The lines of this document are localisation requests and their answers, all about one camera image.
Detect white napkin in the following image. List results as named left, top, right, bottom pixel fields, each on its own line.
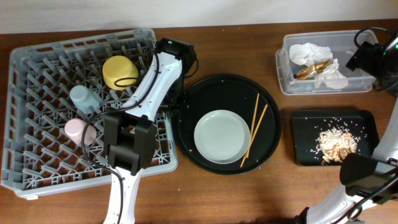
left=289, top=43, right=333, bottom=67
left=315, top=58, right=349, bottom=90

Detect white plate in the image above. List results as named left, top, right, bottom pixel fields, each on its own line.
left=193, top=110, right=251, bottom=164

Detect yellow bowl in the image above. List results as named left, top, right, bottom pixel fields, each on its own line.
left=102, top=55, right=138, bottom=90

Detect gold coffee sachet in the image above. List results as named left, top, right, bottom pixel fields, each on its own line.
left=294, top=60, right=332, bottom=80

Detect wooden chopstick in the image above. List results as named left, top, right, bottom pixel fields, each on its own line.
left=244, top=93, right=259, bottom=159
left=240, top=105, right=268, bottom=168

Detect light blue plastic cup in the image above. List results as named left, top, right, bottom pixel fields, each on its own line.
left=70, top=85, right=100, bottom=114

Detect food scraps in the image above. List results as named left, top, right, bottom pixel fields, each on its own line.
left=308, top=117, right=368, bottom=166

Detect pink plastic cup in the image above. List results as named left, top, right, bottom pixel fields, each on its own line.
left=65, top=118, right=96, bottom=146

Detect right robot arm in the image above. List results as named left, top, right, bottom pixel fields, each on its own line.
left=292, top=30, right=397, bottom=223

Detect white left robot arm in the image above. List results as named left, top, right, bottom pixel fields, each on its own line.
left=87, top=50, right=197, bottom=223

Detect grey dishwasher rack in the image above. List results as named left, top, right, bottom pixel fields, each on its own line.
left=0, top=28, right=179, bottom=200

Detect clear plastic bin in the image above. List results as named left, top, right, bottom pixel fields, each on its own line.
left=275, top=30, right=376, bottom=95

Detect round black tray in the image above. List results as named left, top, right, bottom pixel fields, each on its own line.
left=172, top=74, right=282, bottom=175

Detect black rectangular tray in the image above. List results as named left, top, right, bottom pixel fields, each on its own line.
left=292, top=110, right=379, bottom=166

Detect black cable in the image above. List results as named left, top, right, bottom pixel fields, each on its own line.
left=353, top=26, right=394, bottom=49

